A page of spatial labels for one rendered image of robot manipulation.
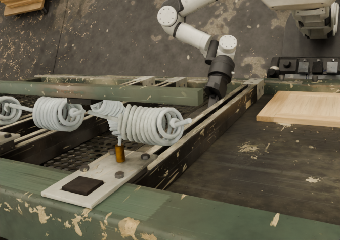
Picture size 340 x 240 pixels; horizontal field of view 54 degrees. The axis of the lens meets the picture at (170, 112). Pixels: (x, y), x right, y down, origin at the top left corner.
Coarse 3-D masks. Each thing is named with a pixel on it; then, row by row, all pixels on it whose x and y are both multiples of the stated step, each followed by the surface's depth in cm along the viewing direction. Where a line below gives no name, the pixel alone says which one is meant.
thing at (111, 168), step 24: (240, 96) 119; (192, 120) 94; (216, 120) 96; (120, 144) 60; (192, 144) 82; (96, 168) 58; (120, 168) 57; (144, 168) 63; (168, 168) 71; (48, 192) 51; (96, 192) 50
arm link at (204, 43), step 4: (204, 36) 126; (208, 36) 126; (204, 40) 126; (208, 40) 127; (200, 44) 127; (204, 44) 126; (208, 44) 130; (200, 48) 128; (204, 48) 127; (204, 52) 129; (204, 56) 131
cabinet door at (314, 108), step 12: (276, 96) 138; (288, 96) 137; (300, 96) 137; (312, 96) 135; (324, 96) 134; (336, 96) 132; (264, 108) 121; (276, 108) 120; (288, 108) 120; (300, 108) 119; (312, 108) 118; (324, 108) 117; (336, 108) 116; (264, 120) 112; (276, 120) 110; (288, 120) 108; (300, 120) 107; (312, 120) 105; (324, 120) 103; (336, 120) 103
